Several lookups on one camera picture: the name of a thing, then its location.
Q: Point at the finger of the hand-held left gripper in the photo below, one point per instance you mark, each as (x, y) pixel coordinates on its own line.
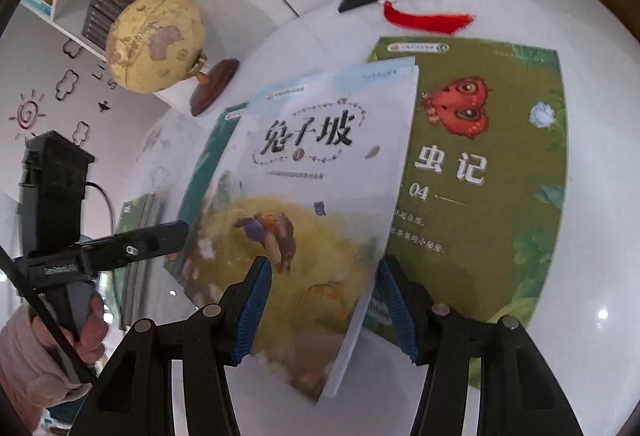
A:
(145, 243)

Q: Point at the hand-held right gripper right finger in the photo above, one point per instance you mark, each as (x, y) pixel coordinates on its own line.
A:
(400, 311)

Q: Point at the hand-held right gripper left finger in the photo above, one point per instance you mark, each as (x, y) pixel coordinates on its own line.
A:
(252, 311)

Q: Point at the dark teal insect book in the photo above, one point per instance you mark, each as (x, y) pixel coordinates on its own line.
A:
(205, 176)

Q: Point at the olive green butterfly book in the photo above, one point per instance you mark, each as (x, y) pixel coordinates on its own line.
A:
(475, 216)

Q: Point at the white rabbit yellow field book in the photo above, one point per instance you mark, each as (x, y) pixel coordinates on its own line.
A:
(325, 165)

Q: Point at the person's left forearm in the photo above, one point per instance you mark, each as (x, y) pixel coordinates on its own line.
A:
(25, 366)

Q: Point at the row of dark grey books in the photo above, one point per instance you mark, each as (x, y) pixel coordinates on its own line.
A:
(105, 13)

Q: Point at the person's left hand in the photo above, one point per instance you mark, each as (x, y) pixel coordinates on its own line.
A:
(92, 331)

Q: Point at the yellow desk globe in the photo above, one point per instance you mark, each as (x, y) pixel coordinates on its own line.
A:
(150, 45)

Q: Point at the black cloud wall sticker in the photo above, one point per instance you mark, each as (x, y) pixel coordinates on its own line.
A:
(71, 133)
(56, 84)
(64, 48)

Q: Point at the red sun wall sticker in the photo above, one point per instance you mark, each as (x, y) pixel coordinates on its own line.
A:
(27, 113)

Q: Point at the black plane wall sticker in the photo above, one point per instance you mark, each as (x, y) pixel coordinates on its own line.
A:
(104, 106)

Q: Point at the black lettering wall sticker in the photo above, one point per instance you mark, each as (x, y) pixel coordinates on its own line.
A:
(100, 74)

